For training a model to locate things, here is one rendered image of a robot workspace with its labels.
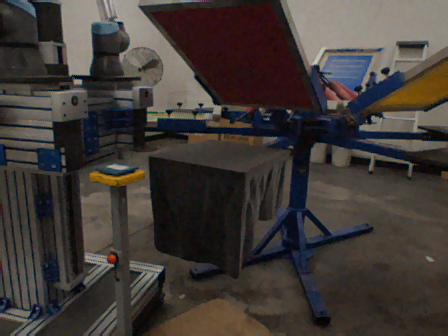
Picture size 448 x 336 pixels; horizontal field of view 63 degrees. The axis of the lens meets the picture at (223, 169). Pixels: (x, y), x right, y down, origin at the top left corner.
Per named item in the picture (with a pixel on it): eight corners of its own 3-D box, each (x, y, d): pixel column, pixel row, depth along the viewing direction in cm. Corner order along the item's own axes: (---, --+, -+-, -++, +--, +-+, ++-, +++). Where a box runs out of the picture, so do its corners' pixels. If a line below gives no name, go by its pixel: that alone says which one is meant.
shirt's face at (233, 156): (242, 173, 130) (242, 171, 129) (148, 156, 150) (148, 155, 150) (289, 151, 170) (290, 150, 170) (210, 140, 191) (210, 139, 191)
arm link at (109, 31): (87, 51, 159) (85, 18, 156) (99, 53, 172) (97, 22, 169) (114, 52, 159) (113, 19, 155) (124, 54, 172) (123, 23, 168)
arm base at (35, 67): (-17, 74, 116) (-21, 41, 114) (21, 74, 130) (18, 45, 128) (22, 75, 112) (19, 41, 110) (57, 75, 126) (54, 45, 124)
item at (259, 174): (241, 277, 141) (246, 171, 130) (233, 274, 143) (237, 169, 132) (284, 234, 180) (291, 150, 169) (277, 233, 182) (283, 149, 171)
